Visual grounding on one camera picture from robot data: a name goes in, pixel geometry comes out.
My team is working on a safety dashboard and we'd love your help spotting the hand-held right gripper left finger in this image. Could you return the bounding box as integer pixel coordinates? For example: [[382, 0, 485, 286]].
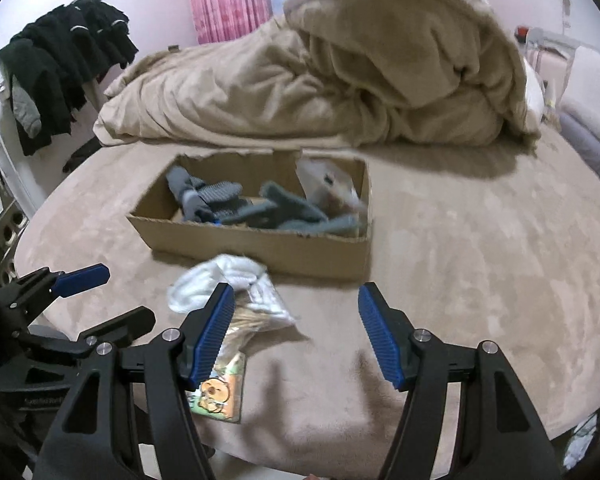
[[32, 282, 237, 480]]

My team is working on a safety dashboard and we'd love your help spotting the perforated metal rack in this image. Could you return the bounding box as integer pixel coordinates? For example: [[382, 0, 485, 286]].
[[0, 160, 32, 288]]

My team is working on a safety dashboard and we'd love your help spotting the pile of black clothes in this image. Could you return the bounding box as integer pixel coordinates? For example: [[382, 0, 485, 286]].
[[0, 0, 140, 157]]

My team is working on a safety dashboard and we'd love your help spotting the white metal frame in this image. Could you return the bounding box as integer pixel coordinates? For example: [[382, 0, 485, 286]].
[[516, 25, 583, 81]]

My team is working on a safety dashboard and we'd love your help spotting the pink curtain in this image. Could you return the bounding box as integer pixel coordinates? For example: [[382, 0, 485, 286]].
[[182, 0, 274, 46]]

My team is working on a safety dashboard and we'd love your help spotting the grey ribbed sock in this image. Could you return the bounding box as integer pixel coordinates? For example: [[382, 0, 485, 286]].
[[200, 181, 244, 211]]

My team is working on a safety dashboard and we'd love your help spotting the white pillow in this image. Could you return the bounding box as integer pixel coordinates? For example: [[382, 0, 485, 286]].
[[522, 55, 547, 128]]

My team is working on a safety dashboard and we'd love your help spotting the white clothes rack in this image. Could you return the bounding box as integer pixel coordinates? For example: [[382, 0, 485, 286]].
[[0, 52, 37, 223]]

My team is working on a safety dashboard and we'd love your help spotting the black cloth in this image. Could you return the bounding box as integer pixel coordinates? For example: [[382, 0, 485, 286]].
[[61, 135, 104, 174]]

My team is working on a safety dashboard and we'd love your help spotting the cartoon print snack packet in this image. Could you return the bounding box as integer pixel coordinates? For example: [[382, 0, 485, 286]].
[[186, 305, 301, 424]]

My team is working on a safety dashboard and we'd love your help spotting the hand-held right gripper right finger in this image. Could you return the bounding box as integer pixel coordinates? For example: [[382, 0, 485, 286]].
[[357, 281, 564, 480]]

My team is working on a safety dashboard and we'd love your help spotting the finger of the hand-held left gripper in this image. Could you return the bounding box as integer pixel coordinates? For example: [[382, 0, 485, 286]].
[[0, 263, 112, 312], [76, 307, 157, 352]]

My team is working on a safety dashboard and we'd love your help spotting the white sock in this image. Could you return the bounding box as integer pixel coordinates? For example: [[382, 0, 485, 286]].
[[167, 254, 299, 332]]

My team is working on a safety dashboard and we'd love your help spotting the beige blanket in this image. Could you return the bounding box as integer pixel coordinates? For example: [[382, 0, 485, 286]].
[[93, 0, 544, 151]]

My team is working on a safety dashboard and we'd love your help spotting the cardboard box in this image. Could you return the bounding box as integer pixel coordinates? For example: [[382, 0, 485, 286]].
[[126, 149, 373, 282]]

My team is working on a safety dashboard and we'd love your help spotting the white plastic bag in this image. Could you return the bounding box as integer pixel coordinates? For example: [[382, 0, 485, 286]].
[[297, 157, 369, 217]]

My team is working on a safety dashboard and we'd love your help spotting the grey garment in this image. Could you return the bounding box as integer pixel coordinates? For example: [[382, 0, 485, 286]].
[[11, 84, 43, 139]]

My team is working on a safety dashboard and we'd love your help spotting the grey folded bedding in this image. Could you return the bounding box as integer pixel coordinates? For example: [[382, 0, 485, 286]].
[[555, 45, 600, 192]]

